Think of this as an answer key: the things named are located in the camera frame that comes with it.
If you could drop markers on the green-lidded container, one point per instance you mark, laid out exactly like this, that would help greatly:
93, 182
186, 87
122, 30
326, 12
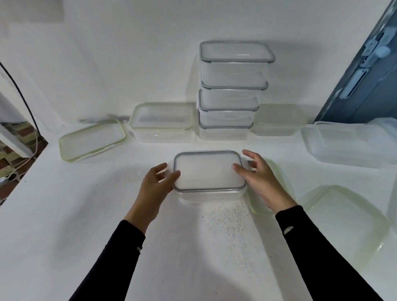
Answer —
162, 137

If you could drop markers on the large clear food container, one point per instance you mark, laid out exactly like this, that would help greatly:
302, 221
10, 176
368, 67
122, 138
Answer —
212, 198

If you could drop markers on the light blue door latch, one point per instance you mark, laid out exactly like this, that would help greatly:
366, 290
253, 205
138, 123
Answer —
378, 47

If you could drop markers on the small green-rimmed clear lid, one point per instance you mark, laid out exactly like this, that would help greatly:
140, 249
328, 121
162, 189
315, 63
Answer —
284, 183

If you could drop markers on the small clear container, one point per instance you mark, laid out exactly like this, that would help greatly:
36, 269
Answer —
277, 131

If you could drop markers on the white door frame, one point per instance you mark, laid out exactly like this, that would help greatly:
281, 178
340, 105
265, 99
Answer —
10, 139

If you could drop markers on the person's left forearm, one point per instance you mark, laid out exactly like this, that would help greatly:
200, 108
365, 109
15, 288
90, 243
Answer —
109, 270

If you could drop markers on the large green-rimmed clear lid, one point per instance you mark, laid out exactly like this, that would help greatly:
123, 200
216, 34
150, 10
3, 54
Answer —
92, 140

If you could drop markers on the blue-grey door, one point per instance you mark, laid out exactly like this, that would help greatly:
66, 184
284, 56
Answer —
388, 82

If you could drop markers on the person's left hand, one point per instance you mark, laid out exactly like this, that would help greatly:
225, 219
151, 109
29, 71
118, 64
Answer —
153, 196

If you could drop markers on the medium grey-rimmed clear lid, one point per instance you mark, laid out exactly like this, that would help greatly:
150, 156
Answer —
230, 109
226, 126

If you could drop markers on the person's right hand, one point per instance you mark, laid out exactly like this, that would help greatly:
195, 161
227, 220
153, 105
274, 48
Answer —
266, 185

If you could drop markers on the white table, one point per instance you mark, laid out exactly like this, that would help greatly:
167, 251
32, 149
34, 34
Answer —
81, 232

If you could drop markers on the person's right forearm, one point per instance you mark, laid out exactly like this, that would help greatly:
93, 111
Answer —
328, 268

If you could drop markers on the square green-rimmed clear lid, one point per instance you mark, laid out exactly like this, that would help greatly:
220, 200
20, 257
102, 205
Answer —
344, 222

